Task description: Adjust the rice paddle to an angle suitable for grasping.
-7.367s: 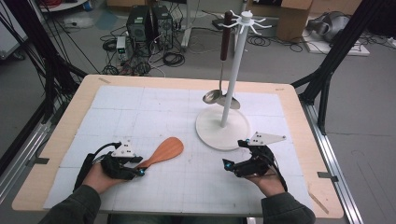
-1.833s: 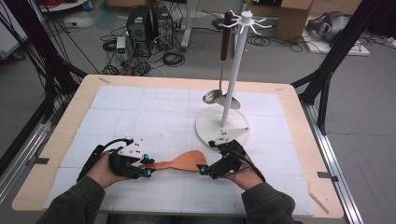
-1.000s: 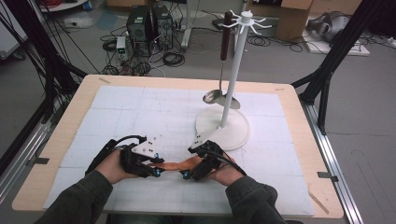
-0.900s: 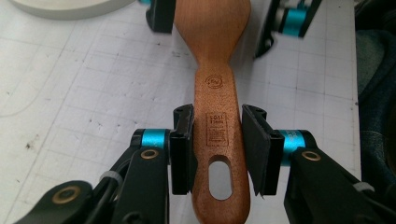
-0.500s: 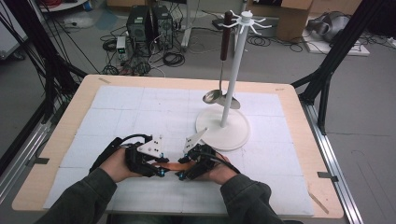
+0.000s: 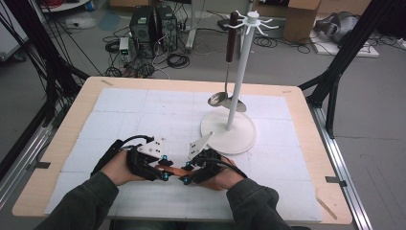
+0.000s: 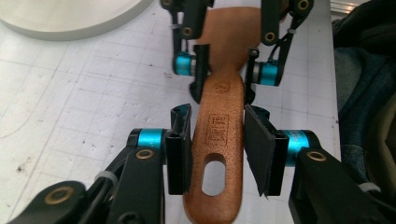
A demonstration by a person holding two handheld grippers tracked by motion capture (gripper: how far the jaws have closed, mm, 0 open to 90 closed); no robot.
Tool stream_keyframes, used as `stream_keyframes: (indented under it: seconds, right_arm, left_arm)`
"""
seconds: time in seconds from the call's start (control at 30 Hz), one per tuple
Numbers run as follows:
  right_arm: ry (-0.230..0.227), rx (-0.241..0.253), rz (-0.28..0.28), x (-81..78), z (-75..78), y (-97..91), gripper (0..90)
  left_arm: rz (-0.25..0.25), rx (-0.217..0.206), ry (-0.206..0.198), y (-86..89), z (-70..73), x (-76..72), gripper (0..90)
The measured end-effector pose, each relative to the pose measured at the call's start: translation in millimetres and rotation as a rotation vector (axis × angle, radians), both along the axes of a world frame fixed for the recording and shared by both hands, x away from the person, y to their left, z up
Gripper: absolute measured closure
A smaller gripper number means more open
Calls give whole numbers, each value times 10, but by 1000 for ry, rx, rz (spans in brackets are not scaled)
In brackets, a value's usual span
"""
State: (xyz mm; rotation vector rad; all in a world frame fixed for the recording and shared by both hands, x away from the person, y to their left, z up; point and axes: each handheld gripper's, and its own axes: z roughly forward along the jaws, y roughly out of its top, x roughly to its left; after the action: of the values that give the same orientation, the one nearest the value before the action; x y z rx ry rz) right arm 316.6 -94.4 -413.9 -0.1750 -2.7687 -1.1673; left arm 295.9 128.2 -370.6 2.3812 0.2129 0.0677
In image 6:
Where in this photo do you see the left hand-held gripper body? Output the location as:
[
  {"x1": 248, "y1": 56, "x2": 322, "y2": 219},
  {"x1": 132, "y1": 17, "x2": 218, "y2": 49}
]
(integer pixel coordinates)
[{"x1": 125, "y1": 136, "x2": 168, "y2": 182}]

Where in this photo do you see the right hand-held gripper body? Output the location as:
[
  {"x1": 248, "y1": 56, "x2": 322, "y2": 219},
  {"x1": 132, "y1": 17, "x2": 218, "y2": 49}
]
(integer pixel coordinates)
[{"x1": 187, "y1": 130, "x2": 223, "y2": 185}]

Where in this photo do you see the wooden spatula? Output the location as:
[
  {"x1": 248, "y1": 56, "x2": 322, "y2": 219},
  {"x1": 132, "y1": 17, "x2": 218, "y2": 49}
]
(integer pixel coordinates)
[{"x1": 154, "y1": 164, "x2": 194, "y2": 178}]

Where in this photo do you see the white utensil rack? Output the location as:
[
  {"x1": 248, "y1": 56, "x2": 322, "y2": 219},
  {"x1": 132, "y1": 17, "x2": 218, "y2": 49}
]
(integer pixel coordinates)
[{"x1": 200, "y1": 10, "x2": 281, "y2": 156}]

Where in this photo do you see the steel turner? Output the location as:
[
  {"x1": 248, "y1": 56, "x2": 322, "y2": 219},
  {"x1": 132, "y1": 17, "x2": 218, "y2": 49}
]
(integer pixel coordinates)
[{"x1": 222, "y1": 95, "x2": 248, "y2": 114}]

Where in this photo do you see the steel ladle with wooden handle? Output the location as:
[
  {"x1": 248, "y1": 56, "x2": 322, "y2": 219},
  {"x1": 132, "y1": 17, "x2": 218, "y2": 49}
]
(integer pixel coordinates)
[{"x1": 207, "y1": 11, "x2": 240, "y2": 108}]

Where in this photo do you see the person's left hand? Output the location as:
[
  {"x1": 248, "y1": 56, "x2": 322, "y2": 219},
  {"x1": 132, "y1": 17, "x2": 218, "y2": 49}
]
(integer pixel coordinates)
[{"x1": 101, "y1": 149, "x2": 147, "y2": 187}]

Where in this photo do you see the person's right hand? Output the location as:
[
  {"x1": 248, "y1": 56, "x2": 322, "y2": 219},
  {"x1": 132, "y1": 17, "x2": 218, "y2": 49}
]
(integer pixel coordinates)
[{"x1": 202, "y1": 155, "x2": 246, "y2": 192}]

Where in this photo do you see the white grid mat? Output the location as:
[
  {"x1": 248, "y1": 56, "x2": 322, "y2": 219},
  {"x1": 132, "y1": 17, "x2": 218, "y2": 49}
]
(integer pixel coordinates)
[{"x1": 44, "y1": 87, "x2": 324, "y2": 223}]

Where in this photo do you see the grey power supply box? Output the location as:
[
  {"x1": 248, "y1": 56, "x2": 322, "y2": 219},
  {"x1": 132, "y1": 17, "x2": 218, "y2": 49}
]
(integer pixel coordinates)
[{"x1": 118, "y1": 36, "x2": 130, "y2": 63}]

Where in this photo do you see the black computer tower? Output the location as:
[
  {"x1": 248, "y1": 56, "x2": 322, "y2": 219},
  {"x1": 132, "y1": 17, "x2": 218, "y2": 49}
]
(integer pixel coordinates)
[
  {"x1": 128, "y1": 5, "x2": 157, "y2": 45},
  {"x1": 155, "y1": 4, "x2": 178, "y2": 52}
]

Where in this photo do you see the white stand pole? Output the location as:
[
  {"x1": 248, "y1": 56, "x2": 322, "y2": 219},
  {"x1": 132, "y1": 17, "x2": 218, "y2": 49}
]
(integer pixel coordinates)
[{"x1": 185, "y1": 0, "x2": 201, "y2": 51}]

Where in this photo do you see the black flat device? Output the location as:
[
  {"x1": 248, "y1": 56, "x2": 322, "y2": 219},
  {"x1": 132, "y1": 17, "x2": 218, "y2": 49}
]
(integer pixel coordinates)
[{"x1": 216, "y1": 16, "x2": 233, "y2": 32}]

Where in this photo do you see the cardboard box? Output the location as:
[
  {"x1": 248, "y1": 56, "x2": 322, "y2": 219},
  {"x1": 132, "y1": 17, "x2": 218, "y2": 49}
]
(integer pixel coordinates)
[{"x1": 282, "y1": 0, "x2": 322, "y2": 44}]

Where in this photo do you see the grey bag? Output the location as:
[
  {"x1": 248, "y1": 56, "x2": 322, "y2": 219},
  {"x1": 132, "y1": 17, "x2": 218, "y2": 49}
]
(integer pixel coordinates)
[{"x1": 314, "y1": 11, "x2": 360, "y2": 44}]

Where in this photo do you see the white flat board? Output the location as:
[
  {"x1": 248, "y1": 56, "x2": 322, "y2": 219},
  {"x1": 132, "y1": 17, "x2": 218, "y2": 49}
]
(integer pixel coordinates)
[{"x1": 308, "y1": 30, "x2": 380, "y2": 58}]

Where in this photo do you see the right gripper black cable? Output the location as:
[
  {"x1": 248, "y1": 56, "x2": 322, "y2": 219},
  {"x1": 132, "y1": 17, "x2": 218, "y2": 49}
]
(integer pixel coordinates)
[{"x1": 209, "y1": 158, "x2": 249, "y2": 180}]

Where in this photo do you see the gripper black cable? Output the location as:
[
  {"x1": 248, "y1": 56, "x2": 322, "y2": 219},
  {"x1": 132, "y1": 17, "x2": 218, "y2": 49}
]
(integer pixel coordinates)
[
  {"x1": 209, "y1": 158, "x2": 249, "y2": 180},
  {"x1": 90, "y1": 134, "x2": 155, "y2": 177}
]

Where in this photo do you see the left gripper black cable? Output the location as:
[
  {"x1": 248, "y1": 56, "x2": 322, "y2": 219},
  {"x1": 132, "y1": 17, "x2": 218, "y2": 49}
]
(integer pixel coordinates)
[{"x1": 90, "y1": 134, "x2": 155, "y2": 177}]

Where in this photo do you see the coiled black cable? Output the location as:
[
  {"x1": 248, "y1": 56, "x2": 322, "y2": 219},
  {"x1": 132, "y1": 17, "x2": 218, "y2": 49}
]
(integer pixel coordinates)
[
  {"x1": 253, "y1": 34, "x2": 279, "y2": 49},
  {"x1": 166, "y1": 53, "x2": 191, "y2": 70},
  {"x1": 104, "y1": 39, "x2": 121, "y2": 55}
]

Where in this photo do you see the aluminium rail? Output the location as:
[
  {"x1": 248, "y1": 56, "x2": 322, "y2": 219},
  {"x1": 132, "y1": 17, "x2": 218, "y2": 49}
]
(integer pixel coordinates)
[
  {"x1": 306, "y1": 104, "x2": 373, "y2": 230},
  {"x1": 0, "y1": 124, "x2": 54, "y2": 209}
]

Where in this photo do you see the black metal frame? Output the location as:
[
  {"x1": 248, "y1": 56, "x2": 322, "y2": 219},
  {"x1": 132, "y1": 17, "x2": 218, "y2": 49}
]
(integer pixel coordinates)
[
  {"x1": 0, "y1": 0, "x2": 91, "y2": 173},
  {"x1": 298, "y1": 0, "x2": 400, "y2": 139}
]

